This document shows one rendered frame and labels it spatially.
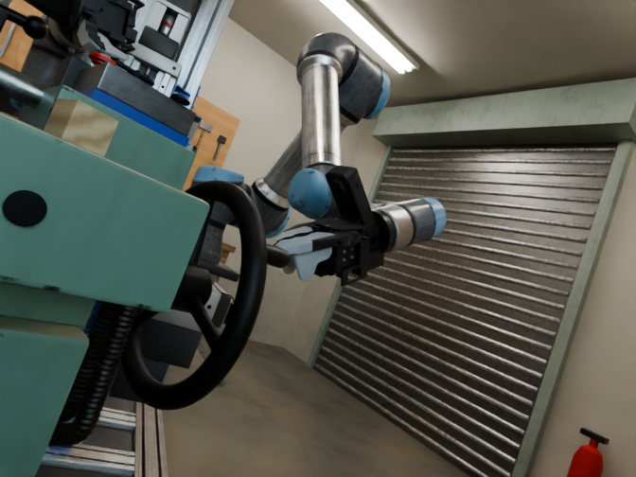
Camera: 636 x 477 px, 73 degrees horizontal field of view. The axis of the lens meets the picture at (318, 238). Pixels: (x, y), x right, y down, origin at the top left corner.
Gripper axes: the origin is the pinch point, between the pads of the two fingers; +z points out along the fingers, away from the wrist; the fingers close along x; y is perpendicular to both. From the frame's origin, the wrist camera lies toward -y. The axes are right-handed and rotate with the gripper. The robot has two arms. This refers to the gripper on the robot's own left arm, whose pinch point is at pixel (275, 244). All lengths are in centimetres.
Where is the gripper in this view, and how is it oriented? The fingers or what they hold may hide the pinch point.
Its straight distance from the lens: 54.6
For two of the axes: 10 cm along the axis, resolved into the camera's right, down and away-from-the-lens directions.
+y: 0.1, 9.6, 2.8
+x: -6.7, -2.0, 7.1
